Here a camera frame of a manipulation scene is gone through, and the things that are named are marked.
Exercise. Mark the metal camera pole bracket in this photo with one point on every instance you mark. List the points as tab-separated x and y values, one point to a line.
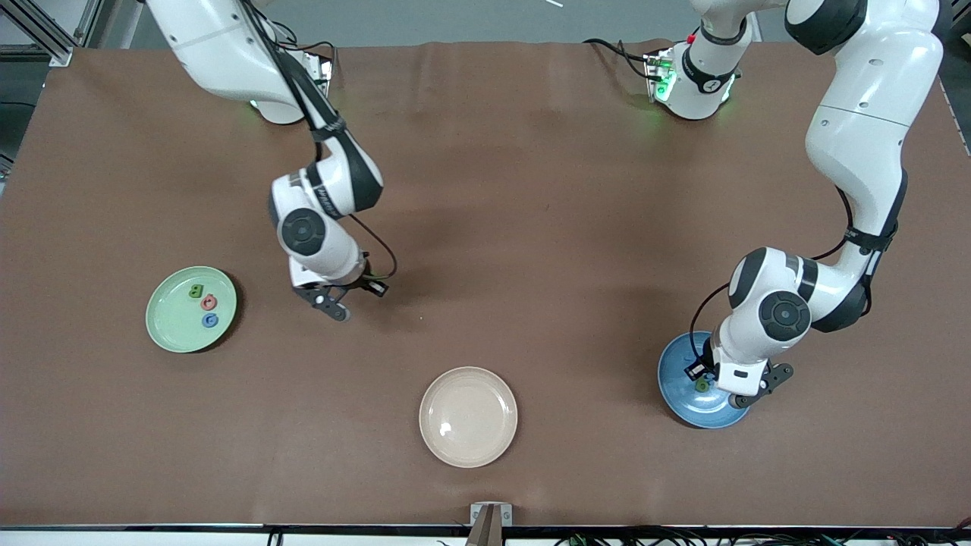
507	516

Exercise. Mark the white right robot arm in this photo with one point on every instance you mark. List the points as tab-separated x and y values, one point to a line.
212	45

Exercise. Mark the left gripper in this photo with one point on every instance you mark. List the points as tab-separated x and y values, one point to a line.
703	366

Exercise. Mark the silver base connector panel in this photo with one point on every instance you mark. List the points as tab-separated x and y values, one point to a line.
661	76
322	72

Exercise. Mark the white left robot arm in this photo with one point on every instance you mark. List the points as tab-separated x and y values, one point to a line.
865	83

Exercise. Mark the red capital letter Q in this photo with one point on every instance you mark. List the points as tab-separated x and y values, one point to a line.
202	302

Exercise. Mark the beige plate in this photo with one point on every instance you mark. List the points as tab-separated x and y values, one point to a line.
470	425

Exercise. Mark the silver left base connector panel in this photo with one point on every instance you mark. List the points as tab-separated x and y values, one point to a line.
661	76

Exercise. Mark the blue capital letter G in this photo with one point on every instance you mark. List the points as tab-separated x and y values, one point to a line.
204	321

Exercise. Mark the blue plate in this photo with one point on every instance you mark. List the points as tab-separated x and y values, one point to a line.
698	413

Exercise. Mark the green plate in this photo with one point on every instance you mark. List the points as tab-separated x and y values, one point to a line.
174	326

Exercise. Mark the brown table cover mat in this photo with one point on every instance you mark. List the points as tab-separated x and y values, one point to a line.
531	189

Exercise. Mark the silver right base connector panel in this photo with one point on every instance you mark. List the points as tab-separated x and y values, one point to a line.
322	72

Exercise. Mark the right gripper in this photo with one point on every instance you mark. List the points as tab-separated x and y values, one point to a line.
361	280

